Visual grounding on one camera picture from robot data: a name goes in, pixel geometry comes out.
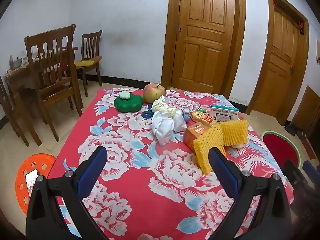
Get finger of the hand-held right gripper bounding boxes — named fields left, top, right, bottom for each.
left=284, top=160, right=309, bottom=193
left=302, top=160, right=320, bottom=181

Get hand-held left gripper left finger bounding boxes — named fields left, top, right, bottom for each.
left=26, top=146, right=108, bottom=240

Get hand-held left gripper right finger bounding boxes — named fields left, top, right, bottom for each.
left=209, top=147, right=294, bottom=240

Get yellow foam fruit net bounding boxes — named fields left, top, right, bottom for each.
left=192, top=124, right=227, bottom=175
left=221, top=119, right=249, bottom=147

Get red basin with green rim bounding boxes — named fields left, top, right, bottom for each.
left=260, top=130, right=300, bottom=169

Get orange cardboard box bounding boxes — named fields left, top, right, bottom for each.
left=184, top=123, right=210, bottom=150

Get orange snack packet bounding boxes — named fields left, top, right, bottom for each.
left=189, top=111, right=217, bottom=128

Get white blue medicine box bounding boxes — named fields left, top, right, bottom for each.
left=209, top=104, right=240, bottom=123

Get white cloth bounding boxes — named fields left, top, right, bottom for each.
left=151, top=111, right=175, bottom=146

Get red door mat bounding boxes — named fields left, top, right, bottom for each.
left=300, top=137, right=317, bottom=159

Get dark shoes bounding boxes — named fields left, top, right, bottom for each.
left=285, top=125, right=300, bottom=137

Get red floral tablecloth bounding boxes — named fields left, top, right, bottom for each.
left=46, top=87, right=295, bottom=240

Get leaning wooden board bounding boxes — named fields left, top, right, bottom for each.
left=291, top=85, right=320, bottom=135

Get smartphone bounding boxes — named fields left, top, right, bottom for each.
left=25, top=169, right=40, bottom=198

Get orange plastic stool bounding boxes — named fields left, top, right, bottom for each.
left=15, top=154, right=57, bottom=215

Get green pumpkin-shaped container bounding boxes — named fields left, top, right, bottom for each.
left=114, top=91, right=144, bottom=113

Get tall wooden chair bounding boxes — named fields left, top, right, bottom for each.
left=24, top=24, right=84, bottom=142

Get dark wooden chair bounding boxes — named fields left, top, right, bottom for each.
left=0, top=75, right=43, bottom=147

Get red yellow apple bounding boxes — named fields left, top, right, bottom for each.
left=143, top=83, right=166, bottom=104

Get yellow seat cushion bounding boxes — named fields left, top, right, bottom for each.
left=74, top=58, right=97, bottom=68

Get wooden dining table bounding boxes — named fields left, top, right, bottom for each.
left=4, top=45, right=79, bottom=120

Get wooden panel door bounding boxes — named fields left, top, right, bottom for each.
left=161, top=0, right=247, bottom=98
left=246, top=0, right=310, bottom=127

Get wooden chair with cushion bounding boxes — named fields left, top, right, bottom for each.
left=75, top=30, right=103, bottom=97

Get clutter on dining table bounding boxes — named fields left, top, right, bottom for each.
left=7, top=54, right=25, bottom=70

